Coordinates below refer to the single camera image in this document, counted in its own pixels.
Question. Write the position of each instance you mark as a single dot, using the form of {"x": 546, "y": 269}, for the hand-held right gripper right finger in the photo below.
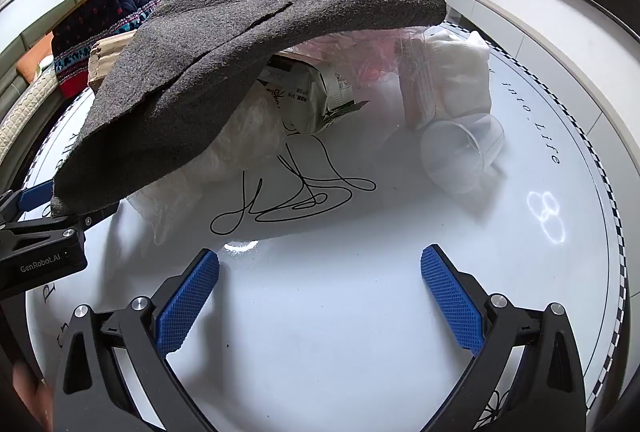
{"x": 452, "y": 297}

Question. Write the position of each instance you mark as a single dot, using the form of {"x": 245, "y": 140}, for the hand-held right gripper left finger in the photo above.
{"x": 187, "y": 302}

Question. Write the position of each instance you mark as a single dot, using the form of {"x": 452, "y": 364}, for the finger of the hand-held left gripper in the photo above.
{"x": 55, "y": 234}
{"x": 36, "y": 198}

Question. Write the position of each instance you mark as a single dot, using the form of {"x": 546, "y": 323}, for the clear plastic cup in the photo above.
{"x": 460, "y": 147}

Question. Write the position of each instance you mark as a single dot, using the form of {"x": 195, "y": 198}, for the brown cardboard piece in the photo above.
{"x": 105, "y": 57}

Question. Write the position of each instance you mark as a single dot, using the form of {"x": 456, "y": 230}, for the grey felt cloth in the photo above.
{"x": 225, "y": 37}

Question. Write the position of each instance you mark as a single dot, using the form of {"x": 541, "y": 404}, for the quilted beige sofa mat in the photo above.
{"x": 25, "y": 112}

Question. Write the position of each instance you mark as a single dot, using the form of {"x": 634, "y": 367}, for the person's bare knee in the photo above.
{"x": 30, "y": 392}

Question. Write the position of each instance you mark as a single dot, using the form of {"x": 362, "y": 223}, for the dark green sofa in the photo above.
{"x": 20, "y": 62}

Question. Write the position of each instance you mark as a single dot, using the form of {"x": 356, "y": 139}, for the crumpled clear plastic bag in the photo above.
{"x": 240, "y": 132}

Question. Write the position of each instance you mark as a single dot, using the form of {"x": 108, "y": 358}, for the printed blanket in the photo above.
{"x": 100, "y": 12}

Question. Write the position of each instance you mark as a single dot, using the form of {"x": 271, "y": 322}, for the white plastic bag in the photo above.
{"x": 462, "y": 72}

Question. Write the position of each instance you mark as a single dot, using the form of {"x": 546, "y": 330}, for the printed white paper bag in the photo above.
{"x": 320, "y": 87}

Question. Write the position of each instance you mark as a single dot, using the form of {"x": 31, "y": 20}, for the pinkish clear plastic wrap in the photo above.
{"x": 350, "y": 52}

